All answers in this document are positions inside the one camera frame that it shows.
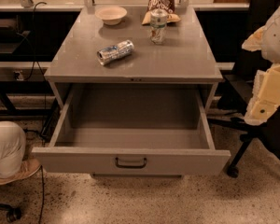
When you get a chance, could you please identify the open grey top drawer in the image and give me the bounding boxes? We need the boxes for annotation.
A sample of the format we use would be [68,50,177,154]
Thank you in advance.
[33,84,231,176]

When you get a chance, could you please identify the white paper bowl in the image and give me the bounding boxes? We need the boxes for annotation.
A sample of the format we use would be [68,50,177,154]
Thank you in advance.
[95,6,127,25]

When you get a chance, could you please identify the tan shoe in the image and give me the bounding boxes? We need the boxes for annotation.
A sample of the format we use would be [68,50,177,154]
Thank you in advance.
[0,159,41,186]

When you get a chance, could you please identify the person leg beige trousers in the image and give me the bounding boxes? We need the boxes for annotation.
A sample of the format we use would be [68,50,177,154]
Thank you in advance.
[0,121,26,169]

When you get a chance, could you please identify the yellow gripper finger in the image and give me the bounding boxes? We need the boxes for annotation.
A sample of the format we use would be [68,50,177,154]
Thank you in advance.
[244,63,280,125]
[242,26,265,52]

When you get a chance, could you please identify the black drawer handle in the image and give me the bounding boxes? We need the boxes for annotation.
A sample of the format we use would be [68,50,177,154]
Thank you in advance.
[115,158,147,169]

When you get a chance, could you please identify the silver redbull can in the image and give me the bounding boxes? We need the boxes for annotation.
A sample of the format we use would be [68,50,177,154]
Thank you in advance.
[97,40,134,65]

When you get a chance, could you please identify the black office chair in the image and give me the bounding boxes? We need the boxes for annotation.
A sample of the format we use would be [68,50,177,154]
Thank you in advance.
[208,0,280,178]

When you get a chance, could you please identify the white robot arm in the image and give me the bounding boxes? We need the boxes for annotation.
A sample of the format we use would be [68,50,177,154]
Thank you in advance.
[242,6,280,125]

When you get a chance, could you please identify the black chair caster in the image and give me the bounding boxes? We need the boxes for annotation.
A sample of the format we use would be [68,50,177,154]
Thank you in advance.
[0,203,21,223]

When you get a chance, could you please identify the black cable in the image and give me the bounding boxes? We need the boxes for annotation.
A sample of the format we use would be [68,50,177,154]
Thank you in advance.
[20,1,59,224]

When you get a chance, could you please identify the brown chip bag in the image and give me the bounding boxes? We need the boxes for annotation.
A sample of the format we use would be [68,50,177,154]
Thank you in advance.
[142,0,180,25]

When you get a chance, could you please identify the clear plastic water bottle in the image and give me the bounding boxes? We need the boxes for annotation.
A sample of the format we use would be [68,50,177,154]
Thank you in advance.
[150,8,168,44]

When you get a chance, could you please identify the grey drawer cabinet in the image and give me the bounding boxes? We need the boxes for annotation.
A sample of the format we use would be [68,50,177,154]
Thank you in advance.
[44,5,224,110]

